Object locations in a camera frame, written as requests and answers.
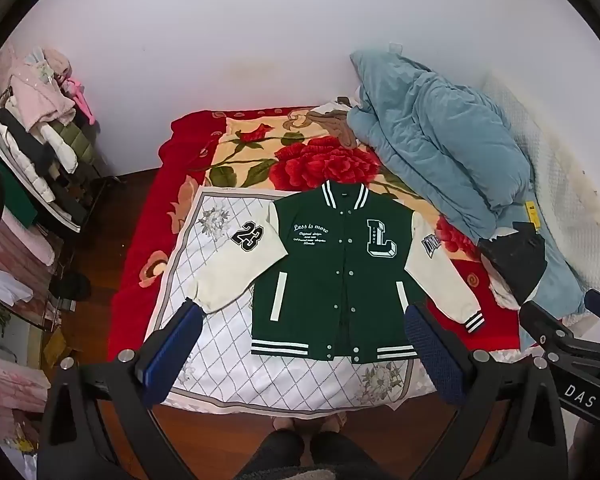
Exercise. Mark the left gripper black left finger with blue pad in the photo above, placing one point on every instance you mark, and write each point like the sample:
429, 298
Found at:
75, 443

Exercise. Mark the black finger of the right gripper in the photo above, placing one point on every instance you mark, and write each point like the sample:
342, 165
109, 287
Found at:
552, 336

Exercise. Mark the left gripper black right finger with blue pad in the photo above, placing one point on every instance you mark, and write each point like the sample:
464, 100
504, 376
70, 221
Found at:
531, 441

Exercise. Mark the green white varsity jacket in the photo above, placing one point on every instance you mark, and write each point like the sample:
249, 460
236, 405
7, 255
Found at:
332, 272

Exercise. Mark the black folded garment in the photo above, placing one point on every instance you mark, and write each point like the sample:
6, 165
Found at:
515, 261

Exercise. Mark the white textured bedding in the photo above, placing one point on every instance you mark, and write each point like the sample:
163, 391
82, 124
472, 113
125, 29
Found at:
568, 201

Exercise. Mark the white diamond pattern cloth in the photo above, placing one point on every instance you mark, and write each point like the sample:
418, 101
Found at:
221, 376

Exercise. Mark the light blue quilted duvet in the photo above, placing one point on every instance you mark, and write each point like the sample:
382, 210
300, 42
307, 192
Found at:
452, 146

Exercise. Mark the red floral blanket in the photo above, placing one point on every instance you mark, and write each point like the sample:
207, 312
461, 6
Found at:
289, 151

